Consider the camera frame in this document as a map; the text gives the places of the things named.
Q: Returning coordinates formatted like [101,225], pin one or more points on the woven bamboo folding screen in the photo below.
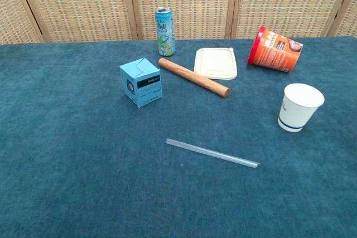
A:
[83,4]

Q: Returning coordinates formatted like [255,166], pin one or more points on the wooden rolling pin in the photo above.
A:
[192,76]

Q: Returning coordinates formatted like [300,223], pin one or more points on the transparent plastic straw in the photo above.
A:
[212,153]

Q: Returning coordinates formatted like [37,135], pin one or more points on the light blue drink can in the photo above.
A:
[165,34]

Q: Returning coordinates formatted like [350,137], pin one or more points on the red instant noodle cup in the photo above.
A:
[270,54]

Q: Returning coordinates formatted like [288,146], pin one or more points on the light blue cardboard box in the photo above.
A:
[145,84]

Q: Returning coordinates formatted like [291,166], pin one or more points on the beige plastic lid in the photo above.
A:
[214,62]

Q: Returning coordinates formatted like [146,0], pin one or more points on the white paper cup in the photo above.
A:
[295,109]

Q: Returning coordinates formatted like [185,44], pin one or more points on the blue table cloth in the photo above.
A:
[83,165]

